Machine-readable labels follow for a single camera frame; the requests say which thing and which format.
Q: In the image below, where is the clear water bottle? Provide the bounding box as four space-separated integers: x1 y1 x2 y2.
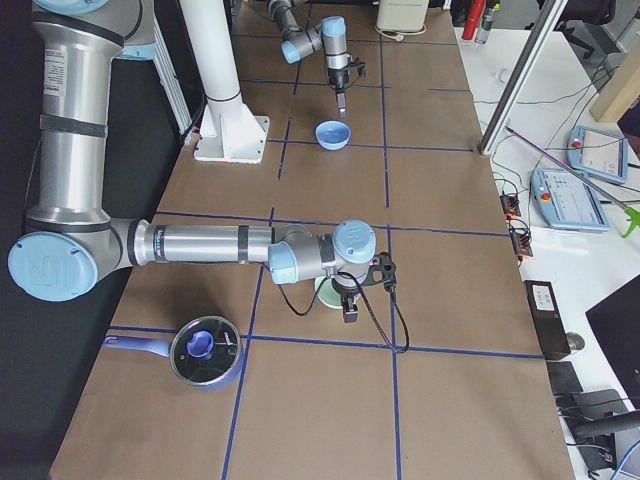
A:
474 0 501 45

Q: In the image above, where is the aluminium frame post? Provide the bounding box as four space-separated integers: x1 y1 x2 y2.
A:
478 0 568 155

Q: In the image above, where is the near blue teach pendant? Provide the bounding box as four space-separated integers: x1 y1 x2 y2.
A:
530 168 609 232

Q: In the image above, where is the white mounting pole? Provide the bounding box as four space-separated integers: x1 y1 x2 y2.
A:
180 0 270 164

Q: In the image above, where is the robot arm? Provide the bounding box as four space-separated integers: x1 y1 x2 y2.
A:
1 1 387 326
267 0 354 118

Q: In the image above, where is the black power brick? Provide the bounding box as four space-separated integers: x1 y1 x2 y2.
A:
523 280 571 361

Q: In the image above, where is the red bottle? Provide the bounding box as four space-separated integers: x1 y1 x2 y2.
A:
461 0 486 41

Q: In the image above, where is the reacher grabber stick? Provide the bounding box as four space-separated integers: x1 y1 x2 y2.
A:
504 124 640 239

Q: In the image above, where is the blue saucepan with lid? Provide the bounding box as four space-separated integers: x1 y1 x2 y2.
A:
103 316 244 391

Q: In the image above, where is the blue teach pendant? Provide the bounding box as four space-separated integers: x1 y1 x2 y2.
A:
567 125 629 185
530 168 609 232

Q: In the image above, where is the green bowl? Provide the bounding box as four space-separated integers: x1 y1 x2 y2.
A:
314 277 342 309

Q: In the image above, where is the blue bowl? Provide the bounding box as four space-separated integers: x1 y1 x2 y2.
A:
315 120 352 151

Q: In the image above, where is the silver toaster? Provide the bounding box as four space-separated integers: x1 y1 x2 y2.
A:
375 0 428 41

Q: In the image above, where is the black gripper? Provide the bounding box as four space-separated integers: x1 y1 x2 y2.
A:
332 276 360 323
327 65 349 118

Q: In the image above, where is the far blue teach pendant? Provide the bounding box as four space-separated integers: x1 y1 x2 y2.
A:
567 125 629 185

